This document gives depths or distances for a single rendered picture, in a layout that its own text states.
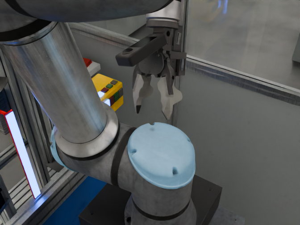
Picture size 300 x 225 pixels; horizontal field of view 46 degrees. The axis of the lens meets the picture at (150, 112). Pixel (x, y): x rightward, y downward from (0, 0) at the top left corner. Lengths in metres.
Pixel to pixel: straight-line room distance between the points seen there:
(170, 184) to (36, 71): 0.29
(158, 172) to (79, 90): 0.18
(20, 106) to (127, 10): 1.28
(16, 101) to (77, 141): 0.98
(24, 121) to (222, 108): 0.84
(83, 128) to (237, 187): 1.23
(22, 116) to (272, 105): 1.02
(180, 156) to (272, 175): 1.01
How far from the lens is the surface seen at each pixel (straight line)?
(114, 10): 0.31
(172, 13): 0.77
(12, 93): 1.56
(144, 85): 0.80
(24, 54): 0.43
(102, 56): 1.64
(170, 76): 0.74
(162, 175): 0.58
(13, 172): 2.41
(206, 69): 1.36
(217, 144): 1.57
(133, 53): 0.71
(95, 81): 1.15
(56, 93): 0.48
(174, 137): 0.62
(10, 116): 0.90
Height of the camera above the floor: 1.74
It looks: 41 degrees down
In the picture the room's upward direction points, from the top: straight up
